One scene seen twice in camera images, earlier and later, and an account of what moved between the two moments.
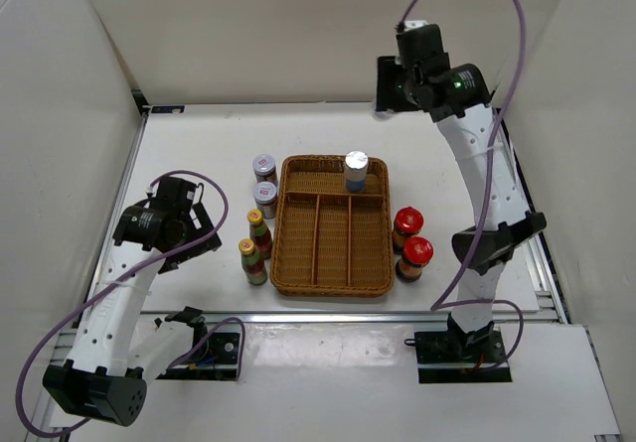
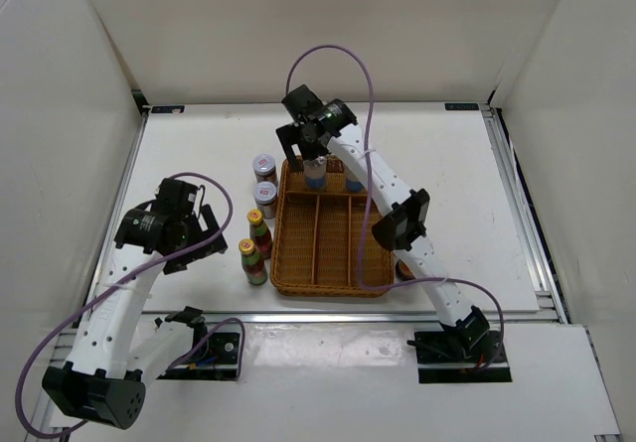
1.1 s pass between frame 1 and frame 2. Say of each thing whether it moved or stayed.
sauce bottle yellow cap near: stayed
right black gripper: moved
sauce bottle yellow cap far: stayed
